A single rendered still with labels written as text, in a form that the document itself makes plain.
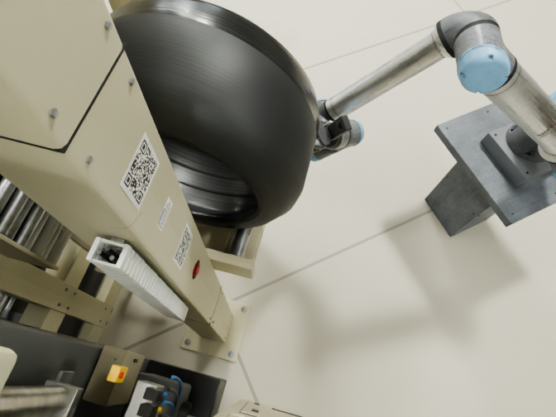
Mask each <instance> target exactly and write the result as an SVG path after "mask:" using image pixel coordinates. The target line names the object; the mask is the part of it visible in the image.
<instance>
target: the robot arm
mask: <svg viewBox="0 0 556 417"><path fill-rule="evenodd" d="M446 57H448V58H452V59H455V60H456V64H457V74H458V78H459V80H460V83H461V85H462V86H463V87H464V88H465V89H466V90H467V91H469V92H472V93H477V92H479V93H483V94H484V95H485V96H486V97H487V98H488V99H489V100H490V101H492V102H493V103H494V104H495V105H496V106H497V107H498V108H499V109H500V110H501V111H502V112H503V113H504V114H505V115H506V116H507V117H508V118H509V119H511V120H512V121H513V122H514V124H513V125H511V126H510V127H509V129H508V130H507V131H506V142H507V144H508V146H509V148H510V149H511V150H512V151H513V152H514V153H515V154H516V155H517V156H518V157H520V158H522V159H524V160H526V161H530V162H536V163H539V162H543V161H547V162H548V163H549V164H550V166H551V168H552V171H553V176H554V178H555V179H556V90H554V91H553V92H552V93H551V94H550V95H548V94H547V93H546V92H545V91H544V90H543V89H542V88H541V87H540V85H539V84H538V83H537V82H536V81H535V80H534V79H533V78H532V77H531V75H530V74H529V73H528V72H527V71H526V70H525V69H524V68H523V67H522V65H521V64H520V63H519V62H518V60H517V59H516V58H515V56H514V55H513V54H512V53H511V52H510V51H509V50H508V49H507V47H506V45H505V44H504V41H503V39H502V35H501V29H500V26H499V24H498V22H497V21H496V19H495V18H494V17H492V16H491V15H489V14H487V13H484V12H479V11H463V12H455V13H454V14H451V15H448V16H446V17H444V18H443V19H441V20H440V21H438V22H436V23H435V26H434V30H433V31H432V32H431V33H429V34H428V35H427V36H425V37H423V38H422V39H420V40H419V41H417V42H415V43H414V44H413V45H412V46H409V47H408V48H406V49H405V50H403V51H401V52H400V53H399V54H398V55H396V56H394V57H393V58H391V59H389V60H388V61H387V62H385V63H384V64H382V65H380V66H379V67H377V68H376V69H374V70H373V71H371V72H370V73H368V74H366V75H365V76H363V77H362V78H360V79H359V80H358V81H356V82H354V83H353V84H351V85H349V86H348V87H346V88H345V89H344V90H342V91H341V92H339V93H337V94H335V95H334V96H332V97H331V98H328V99H326V98H321V99H318V100H317V101H318V106H319V132H318V135H317V138H316V142H315V145H314V151H313V154H312V157H311V161H314V162H315V161H321V160H322V159H324V158H326V157H328V156H331V155H333V154H335V153H337V152H339V151H342V150H344V149H346V148H348V147H350V146H356V145H358V144H359V143H360V142H361V141H362V139H363V137H364V128H363V126H362V124H361V123H360V122H359V121H357V120H352V119H348V114H350V113H352V112H354V111H356V110H357V109H359V108H361V107H362V106H364V105H366V104H367V103H369V102H371V101H372V100H374V99H376V98H378V97H380V96H381V95H382V94H384V93H386V92H388V91H390V90H391V89H393V88H394V87H396V86H398V85H400V84H402V83H404V82H405V81H406V80H408V79H410V78H412V77H414V76H415V75H417V74H418V73H420V72H422V71H424V70H426V69H428V68H429V67H430V66H432V65H434V64H436V63H438V62H439V61H440V60H442V59H444V58H446Z"/></svg>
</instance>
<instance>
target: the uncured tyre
mask: <svg viewBox="0 0 556 417"><path fill-rule="evenodd" d="M110 16H111V18H112V20H113V24H114V26H115V28H116V30H117V33H118V35H119V38H120V40H121V42H124V43H127V47H126V49H125V52H126V54H127V58H128V60H129V62H130V65H131V67H132V70H133V72H134V75H135V76H136V79H137V82H138V84H139V87H140V89H141V92H142V94H143V97H144V99H145V101H146V105H147V107H148V109H149V111H150V113H151V116H152V119H153V121H154V123H155V125H156V129H157V131H158V133H159V135H160V138H161V141H162V143H163V146H164V148H165V151H166V153H167V155H168V157H169V160H170V163H171V165H172V168H173V170H174V172H175V175H176V178H177V180H178V182H179V184H180V188H181V190H182V192H183V194H184V197H185V200H186V202H187V204H188V206H189V210H190V212H191V214H192V216H193V219H194V222H195V223H200V224H204V225H209V226H214V227H219V228H254V227H259V226H261V225H264V224H267V223H269V222H271V221H273V220H275V219H277V218H278V217H280V216H282V215H284V214H286V213H288V212H289V211H290V210H291V209H292V208H293V207H294V205H295V203H296V201H297V200H298V198H299V197H300V195H301V194H302V191H303V188H304V183H305V180H306V176H307V173H308V170H309V164H310V161H311V157H312V154H313V151H314V145H315V142H316V138H317V135H318V132H319V106H318V101H317V97H316V94H315V91H314V87H313V85H312V84H311V82H310V80H309V77H308V75H307V74H306V73H305V71H304V69H303V68H302V67H301V65H300V63H299V62H298V61H297V60H296V58H295V57H294V56H293V55H292V54H291V53H290V52H289V51H288V50H287V49H286V48H285V47H284V46H283V45H282V44H281V43H280V42H279V41H278V40H277V39H276V38H274V37H273V36H272V35H270V34H269V33H268V32H266V31H265V30H263V29H262V28H261V27H259V26H258V25H257V24H255V23H254V22H252V21H250V20H248V19H246V18H245V17H243V16H241V15H239V14H237V13H235V12H233V11H230V10H228V9H227V8H224V7H220V6H218V5H216V4H213V3H211V2H205V1H203V0H131V1H130V2H127V3H125V4H123V5H121V6H120V7H119V8H117V9H116V10H115V11H113V12H111V13H110Z"/></svg>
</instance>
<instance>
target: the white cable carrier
mask: <svg viewBox="0 0 556 417"><path fill-rule="evenodd" d="M86 260H87V261H89V262H92V263H93V264H94V265H95V266H96V267H98V268H99V269H100V270H101V271H103V272H104V273H106V274H107V275H108V276H110V277H112V278H113V279H114V280H116V281H117V282H118V283H119V284H121V285H122V286H124V287H126V288H127V289H128V290H130V291H131V292H132V293H133V294H134V295H137V296H138V297H139V298H141V299H142V300H143V301H146V302H147V303H148V304H149V305H150V306H151V307H152V308H154V309H156V310H158V311H159V312H160V313H161V314H163V315H164V316H166V317H168V318H172V319H177V320H180V321H185V317H186V314H187V312H188V309H189V308H188V307H187V306H186V305H185V303H184V302H183V301H181V300H180V299H179V297H178V296H177V295H176V294H175V293H174V292H173V290H171V289H170V288H169V287H168V286H167V285H166V284H165V282H164V281H163V280H162V279H161V278H160V277H159V276H158V275H157V274H156V273H155V272H154V271H153V270H152V269H151V268H150V267H149V266H148V265H147V264H146V263H145V261H144V260H143V259H141V257H140V256H138V254H137V253H135V252H134V250H132V247H131V246H130V245H127V242H126V241H125V240H123V239H120V238H116V237H112V239H111V241H110V240H107V239H104V238H101V237H96V238H95V240H94V243H93V245H92V247H91V249H90V251H89V254H88V255H87V257H86Z"/></svg>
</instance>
